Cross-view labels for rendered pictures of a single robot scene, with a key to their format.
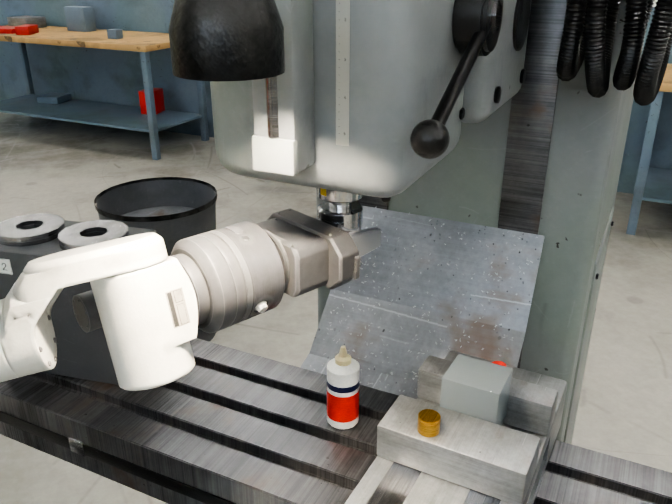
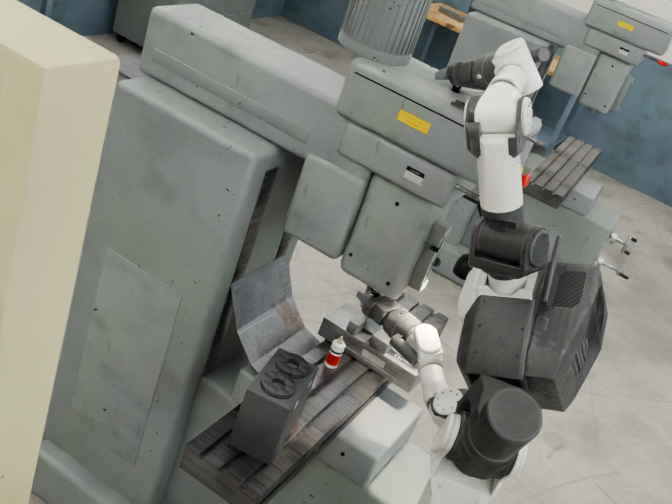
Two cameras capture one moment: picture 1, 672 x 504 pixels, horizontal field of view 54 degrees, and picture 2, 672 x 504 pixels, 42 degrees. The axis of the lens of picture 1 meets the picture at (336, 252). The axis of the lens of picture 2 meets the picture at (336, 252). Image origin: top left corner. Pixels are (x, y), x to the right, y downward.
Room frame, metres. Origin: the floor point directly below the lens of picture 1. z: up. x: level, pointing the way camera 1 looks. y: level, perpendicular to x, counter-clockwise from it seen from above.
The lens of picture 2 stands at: (1.00, 2.16, 2.47)
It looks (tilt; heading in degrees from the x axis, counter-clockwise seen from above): 27 degrees down; 264
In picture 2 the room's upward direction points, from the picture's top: 20 degrees clockwise
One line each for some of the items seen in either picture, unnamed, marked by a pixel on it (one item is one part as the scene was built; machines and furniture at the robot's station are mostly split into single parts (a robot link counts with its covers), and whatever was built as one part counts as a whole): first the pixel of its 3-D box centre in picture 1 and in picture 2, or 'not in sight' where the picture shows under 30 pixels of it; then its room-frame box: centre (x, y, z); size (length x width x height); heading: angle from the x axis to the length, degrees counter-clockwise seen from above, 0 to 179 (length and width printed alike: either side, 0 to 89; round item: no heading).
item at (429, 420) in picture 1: (428, 423); not in sight; (0.53, -0.09, 1.08); 0.02 x 0.02 x 0.02
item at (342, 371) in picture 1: (343, 384); (336, 350); (0.68, -0.01, 1.02); 0.04 x 0.04 x 0.11
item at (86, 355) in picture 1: (73, 293); (275, 402); (0.84, 0.37, 1.07); 0.22 x 0.12 x 0.20; 75
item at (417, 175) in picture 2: not in sight; (412, 155); (0.68, -0.02, 1.68); 0.34 x 0.24 x 0.10; 154
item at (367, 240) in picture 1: (360, 245); not in sight; (0.62, -0.03, 1.23); 0.06 x 0.02 x 0.03; 133
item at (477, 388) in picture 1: (475, 396); (377, 321); (0.58, -0.15, 1.08); 0.06 x 0.05 x 0.06; 62
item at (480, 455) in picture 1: (456, 446); (389, 336); (0.53, -0.12, 1.06); 0.15 x 0.06 x 0.04; 62
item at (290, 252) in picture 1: (271, 262); (390, 316); (0.58, 0.06, 1.23); 0.13 x 0.12 x 0.10; 43
